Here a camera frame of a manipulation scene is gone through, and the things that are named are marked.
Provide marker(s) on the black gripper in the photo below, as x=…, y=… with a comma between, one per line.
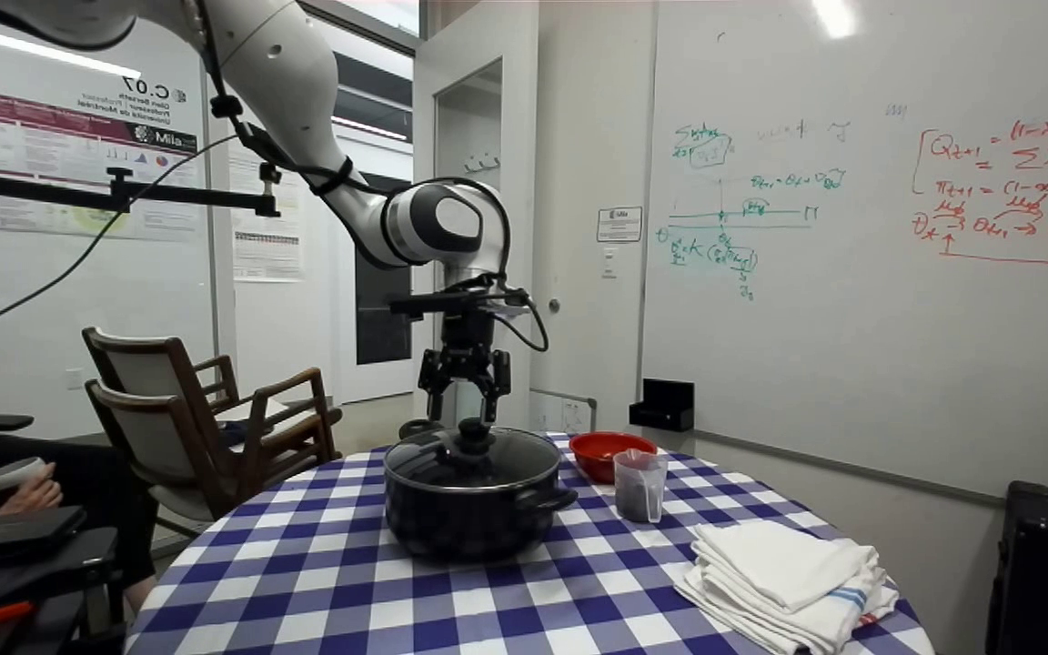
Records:
x=468, y=339

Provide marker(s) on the glass lid black knob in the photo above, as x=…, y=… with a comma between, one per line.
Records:
x=472, y=451

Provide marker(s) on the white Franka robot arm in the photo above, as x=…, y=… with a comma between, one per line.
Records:
x=281, y=75

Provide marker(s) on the black cooking pot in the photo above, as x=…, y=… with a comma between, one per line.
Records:
x=472, y=514

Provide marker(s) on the person right hand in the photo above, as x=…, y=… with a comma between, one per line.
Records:
x=30, y=497

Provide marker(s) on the red bowl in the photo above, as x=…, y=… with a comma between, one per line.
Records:
x=603, y=457

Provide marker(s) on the black box on ledge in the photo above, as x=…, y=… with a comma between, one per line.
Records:
x=665, y=406

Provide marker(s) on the clear plastic cup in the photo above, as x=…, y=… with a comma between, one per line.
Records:
x=639, y=491

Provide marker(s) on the small door sign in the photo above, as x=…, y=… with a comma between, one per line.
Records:
x=620, y=222

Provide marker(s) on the wooden chair grey cushion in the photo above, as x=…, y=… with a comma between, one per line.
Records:
x=233, y=436
x=142, y=359

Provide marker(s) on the white paper notice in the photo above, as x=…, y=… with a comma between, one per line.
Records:
x=266, y=257

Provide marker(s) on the blue white checkered tablecloth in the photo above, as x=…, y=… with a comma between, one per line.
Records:
x=343, y=593

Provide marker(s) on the white door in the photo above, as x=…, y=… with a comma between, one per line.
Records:
x=592, y=133

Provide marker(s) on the person leg black trousers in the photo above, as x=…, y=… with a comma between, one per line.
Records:
x=110, y=509

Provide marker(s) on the folded white towels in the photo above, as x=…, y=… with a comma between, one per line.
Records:
x=782, y=584

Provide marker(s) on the whiteboard with writing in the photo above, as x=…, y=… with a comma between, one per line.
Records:
x=864, y=339

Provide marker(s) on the white handheld controller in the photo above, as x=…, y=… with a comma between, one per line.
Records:
x=17, y=475

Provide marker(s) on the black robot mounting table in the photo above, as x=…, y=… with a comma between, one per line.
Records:
x=62, y=605

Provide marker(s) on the black laptop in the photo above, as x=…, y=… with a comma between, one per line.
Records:
x=8, y=532

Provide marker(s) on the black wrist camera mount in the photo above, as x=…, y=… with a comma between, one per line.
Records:
x=457, y=294

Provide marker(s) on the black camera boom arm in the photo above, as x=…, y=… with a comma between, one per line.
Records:
x=90, y=190

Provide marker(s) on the wall poster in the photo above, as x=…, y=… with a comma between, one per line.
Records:
x=52, y=145

